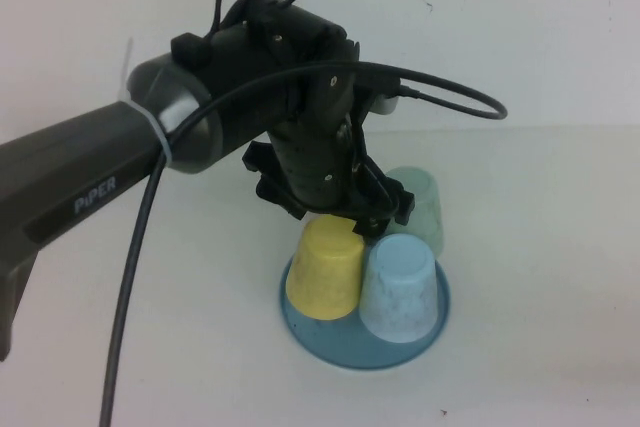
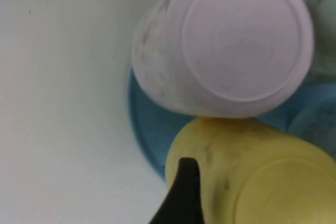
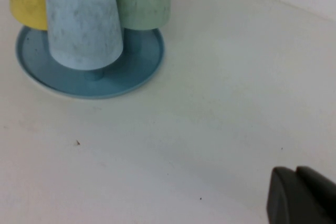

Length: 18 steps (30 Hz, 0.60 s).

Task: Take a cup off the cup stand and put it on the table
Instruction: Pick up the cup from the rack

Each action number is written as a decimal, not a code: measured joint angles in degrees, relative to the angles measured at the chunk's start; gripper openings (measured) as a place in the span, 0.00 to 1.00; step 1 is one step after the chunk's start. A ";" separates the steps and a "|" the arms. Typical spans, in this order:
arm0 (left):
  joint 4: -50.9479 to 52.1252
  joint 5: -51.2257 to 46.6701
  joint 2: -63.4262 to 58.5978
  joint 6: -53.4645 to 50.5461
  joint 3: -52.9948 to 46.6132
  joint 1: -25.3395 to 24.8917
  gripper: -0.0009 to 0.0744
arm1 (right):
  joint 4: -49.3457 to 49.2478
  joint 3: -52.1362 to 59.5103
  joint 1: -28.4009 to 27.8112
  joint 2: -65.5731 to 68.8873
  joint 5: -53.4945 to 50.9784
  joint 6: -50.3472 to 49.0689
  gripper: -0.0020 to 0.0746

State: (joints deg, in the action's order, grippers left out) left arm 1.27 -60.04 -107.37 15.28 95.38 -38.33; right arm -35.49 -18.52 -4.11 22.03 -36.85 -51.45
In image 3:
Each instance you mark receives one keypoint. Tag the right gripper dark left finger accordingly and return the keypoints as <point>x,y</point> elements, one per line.
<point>294,200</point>

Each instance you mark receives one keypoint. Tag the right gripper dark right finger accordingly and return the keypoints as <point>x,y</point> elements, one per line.
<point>319,180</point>

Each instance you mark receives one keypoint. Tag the yellow marbled plastic cup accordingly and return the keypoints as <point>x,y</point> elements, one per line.
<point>26,1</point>

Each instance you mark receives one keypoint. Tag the blue round cup stand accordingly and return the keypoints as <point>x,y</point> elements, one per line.
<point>128,74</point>

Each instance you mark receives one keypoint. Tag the green marbled plastic cup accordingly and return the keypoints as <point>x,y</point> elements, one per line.
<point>143,1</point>

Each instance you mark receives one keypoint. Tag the light blue marbled plastic cup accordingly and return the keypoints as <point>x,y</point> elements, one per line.
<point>84,24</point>

